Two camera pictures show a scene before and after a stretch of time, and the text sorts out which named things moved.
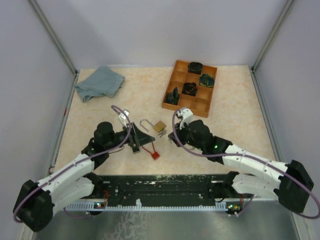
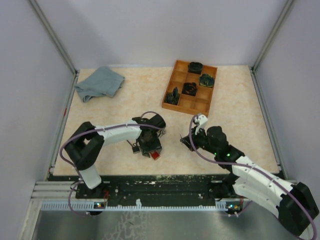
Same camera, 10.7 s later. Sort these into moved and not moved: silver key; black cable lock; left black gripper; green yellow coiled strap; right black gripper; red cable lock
Moved: right black gripper; left black gripper
Not moved: red cable lock; silver key; green yellow coiled strap; black cable lock
